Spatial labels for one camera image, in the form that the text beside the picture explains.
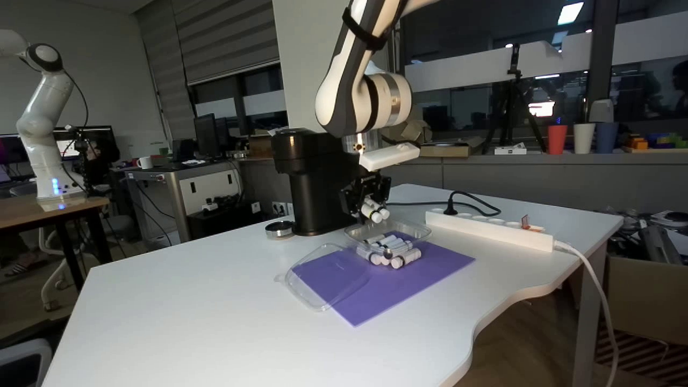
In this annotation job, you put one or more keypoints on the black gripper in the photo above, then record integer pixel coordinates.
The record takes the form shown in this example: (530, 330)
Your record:
(362, 187)

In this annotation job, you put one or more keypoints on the white battery with green end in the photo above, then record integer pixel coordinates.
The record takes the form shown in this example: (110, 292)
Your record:
(381, 210)

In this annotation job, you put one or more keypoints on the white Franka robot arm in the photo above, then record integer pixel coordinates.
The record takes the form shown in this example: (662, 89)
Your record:
(367, 86)

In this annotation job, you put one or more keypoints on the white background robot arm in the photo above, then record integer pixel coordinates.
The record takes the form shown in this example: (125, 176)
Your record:
(45, 122)

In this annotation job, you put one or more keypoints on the clear plastic bowl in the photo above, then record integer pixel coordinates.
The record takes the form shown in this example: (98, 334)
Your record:
(422, 230)

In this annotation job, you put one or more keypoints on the white battery in pile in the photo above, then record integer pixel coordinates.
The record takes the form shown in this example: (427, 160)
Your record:
(406, 247)
(406, 261)
(394, 240)
(380, 258)

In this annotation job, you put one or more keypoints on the black coffee machine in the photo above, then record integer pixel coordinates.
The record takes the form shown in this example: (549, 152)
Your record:
(315, 183)

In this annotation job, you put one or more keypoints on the open cardboard box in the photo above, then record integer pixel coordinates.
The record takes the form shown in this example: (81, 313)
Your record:
(418, 131)

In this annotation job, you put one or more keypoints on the purple mat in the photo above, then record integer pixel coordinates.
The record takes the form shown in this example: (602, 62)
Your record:
(389, 280)

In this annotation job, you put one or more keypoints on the flat cardboard box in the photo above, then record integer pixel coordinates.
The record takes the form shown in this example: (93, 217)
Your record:
(442, 152)

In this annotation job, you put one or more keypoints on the round metal drip tray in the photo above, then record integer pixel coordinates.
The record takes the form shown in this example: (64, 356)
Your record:
(280, 228)

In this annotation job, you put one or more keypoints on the clear plastic lid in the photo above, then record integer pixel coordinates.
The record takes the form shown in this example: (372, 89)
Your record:
(315, 282)

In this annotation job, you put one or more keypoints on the black computer monitor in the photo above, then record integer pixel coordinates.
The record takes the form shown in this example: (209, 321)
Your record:
(205, 137)

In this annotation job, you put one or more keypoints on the white metal cabinet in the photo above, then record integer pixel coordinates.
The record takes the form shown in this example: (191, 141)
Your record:
(185, 196)

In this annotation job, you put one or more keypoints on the red cup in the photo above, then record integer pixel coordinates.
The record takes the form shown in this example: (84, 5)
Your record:
(557, 141)

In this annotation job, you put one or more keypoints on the white cup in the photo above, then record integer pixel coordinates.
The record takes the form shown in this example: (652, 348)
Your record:
(584, 138)

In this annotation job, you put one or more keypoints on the grey roller blind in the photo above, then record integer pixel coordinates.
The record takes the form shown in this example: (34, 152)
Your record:
(217, 34)

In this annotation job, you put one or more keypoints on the blue cup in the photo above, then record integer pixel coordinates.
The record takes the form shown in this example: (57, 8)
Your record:
(605, 138)

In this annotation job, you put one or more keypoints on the yellow toy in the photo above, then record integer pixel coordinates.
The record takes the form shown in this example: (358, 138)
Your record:
(639, 145)

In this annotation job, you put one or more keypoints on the tan chair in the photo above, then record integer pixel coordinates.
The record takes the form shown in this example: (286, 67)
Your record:
(645, 309)

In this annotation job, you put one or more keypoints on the wooden side table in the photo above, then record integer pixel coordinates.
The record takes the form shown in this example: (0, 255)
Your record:
(45, 211)

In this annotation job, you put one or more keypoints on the white chair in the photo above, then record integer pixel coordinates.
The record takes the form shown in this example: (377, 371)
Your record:
(22, 361)

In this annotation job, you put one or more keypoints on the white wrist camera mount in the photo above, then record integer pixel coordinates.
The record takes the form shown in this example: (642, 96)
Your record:
(391, 156)

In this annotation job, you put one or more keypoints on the white power strip orange switch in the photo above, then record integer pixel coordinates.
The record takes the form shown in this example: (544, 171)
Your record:
(496, 228)

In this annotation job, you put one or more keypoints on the black camera tripod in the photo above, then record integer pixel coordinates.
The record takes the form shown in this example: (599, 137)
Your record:
(514, 94)

